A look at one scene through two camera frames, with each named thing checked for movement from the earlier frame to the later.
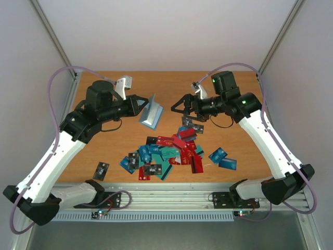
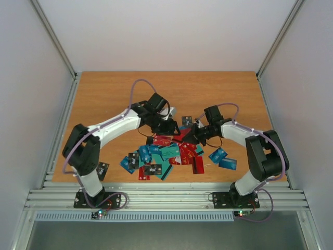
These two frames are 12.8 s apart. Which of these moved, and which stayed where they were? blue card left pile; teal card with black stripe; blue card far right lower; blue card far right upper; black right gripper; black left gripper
Moved: black right gripper; black left gripper
Stayed: blue card far right lower; blue card far right upper; blue card left pile; teal card with black stripe
